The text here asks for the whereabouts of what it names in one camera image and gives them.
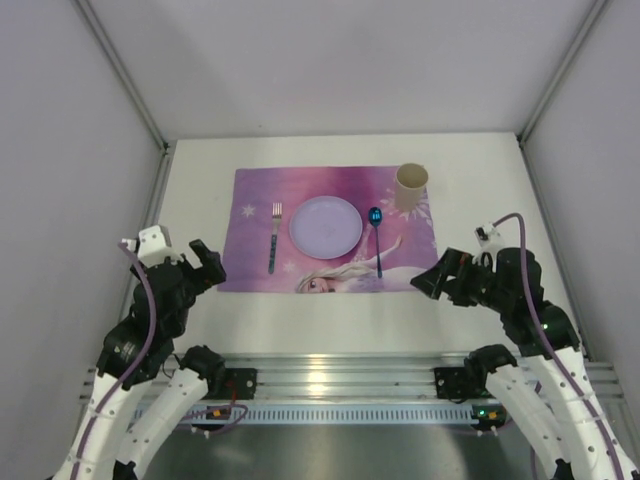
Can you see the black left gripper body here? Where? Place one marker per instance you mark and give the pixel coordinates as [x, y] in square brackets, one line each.
[190, 275]

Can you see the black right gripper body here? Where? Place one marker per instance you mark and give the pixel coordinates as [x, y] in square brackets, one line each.
[458, 281]

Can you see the purple pink princess placemat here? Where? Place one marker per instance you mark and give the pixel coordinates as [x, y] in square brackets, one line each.
[407, 238]

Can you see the blue metallic spoon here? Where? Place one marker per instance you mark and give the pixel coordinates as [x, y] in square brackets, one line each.
[375, 218]

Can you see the silver fork blue handle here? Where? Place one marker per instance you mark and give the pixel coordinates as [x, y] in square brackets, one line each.
[277, 211]

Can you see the beige paper cup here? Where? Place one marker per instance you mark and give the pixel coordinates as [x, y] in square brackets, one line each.
[410, 184]

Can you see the lilac plastic plate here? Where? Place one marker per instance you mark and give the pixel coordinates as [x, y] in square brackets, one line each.
[326, 227]

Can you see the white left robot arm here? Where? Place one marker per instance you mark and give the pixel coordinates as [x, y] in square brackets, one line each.
[109, 444]

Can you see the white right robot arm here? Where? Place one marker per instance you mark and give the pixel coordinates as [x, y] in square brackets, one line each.
[545, 387]

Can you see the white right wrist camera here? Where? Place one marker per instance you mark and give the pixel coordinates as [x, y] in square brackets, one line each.
[490, 243]

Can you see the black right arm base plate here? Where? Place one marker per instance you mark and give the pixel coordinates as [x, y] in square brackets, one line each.
[461, 384]

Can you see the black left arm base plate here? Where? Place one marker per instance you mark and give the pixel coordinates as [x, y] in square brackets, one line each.
[238, 384]

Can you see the aluminium frame rail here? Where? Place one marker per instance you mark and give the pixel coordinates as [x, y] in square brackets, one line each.
[332, 378]

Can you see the perforated grey cable duct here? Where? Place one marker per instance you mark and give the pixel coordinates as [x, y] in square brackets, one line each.
[335, 414]

